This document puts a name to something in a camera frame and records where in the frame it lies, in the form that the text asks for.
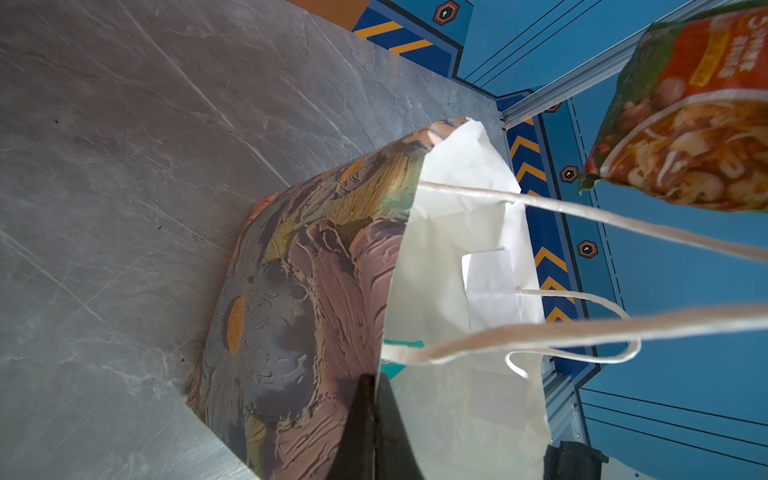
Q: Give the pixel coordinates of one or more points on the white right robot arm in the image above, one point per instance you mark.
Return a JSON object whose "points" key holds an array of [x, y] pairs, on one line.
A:
{"points": [[573, 461]]}

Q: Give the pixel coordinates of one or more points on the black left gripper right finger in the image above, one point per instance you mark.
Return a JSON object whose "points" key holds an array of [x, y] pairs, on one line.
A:
{"points": [[393, 456]]}

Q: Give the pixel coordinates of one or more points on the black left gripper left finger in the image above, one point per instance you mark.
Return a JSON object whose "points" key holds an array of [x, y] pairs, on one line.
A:
{"points": [[355, 456]]}

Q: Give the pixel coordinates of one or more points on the orange green noodle snack bag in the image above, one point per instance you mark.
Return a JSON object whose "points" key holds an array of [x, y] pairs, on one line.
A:
{"points": [[688, 122]]}

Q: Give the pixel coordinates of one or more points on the teal Fox's mint candy bag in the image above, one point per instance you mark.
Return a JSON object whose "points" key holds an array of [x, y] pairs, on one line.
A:
{"points": [[389, 360]]}

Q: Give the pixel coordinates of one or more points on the floral paper gift bag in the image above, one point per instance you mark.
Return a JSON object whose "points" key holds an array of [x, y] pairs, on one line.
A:
{"points": [[423, 239]]}

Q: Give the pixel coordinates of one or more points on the right aluminium corner post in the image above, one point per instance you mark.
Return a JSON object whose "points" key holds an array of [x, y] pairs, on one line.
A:
{"points": [[598, 68]]}

